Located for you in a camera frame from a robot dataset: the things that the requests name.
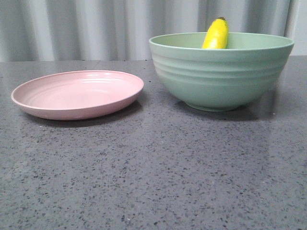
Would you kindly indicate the green ribbed bowl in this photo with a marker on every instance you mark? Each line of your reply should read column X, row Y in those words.
column 219, row 79

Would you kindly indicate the grey pleated curtain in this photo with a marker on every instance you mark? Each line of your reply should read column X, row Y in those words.
column 51, row 30

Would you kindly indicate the yellow toy banana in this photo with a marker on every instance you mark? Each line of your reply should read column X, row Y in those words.
column 217, row 35

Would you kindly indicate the pink plate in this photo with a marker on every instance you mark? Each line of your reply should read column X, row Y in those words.
column 78, row 95

